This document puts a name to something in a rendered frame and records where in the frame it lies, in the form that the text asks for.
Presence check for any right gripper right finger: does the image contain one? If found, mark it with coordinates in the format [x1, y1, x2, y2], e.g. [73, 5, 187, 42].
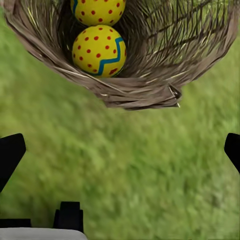
[224, 133, 240, 173]

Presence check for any easter egg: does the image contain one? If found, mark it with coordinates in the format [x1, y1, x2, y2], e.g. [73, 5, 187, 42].
[70, 0, 129, 29]
[69, 24, 132, 78]

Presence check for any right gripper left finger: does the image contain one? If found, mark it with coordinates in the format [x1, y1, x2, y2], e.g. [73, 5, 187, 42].
[0, 133, 26, 193]

